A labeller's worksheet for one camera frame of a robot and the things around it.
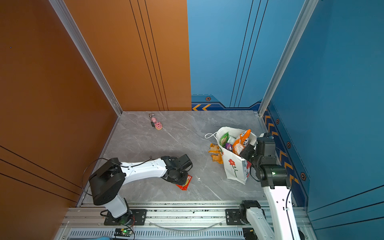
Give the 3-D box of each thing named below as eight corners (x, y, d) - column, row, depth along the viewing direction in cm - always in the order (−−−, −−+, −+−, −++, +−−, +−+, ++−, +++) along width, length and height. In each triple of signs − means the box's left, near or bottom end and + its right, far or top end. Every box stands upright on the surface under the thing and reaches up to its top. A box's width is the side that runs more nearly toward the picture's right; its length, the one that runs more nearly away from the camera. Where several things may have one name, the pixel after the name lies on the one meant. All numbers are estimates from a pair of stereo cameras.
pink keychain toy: (156, 132, 110) (155, 129, 108) (146, 118, 120) (145, 115, 117) (163, 128, 113) (162, 125, 110) (153, 114, 122) (153, 112, 119)
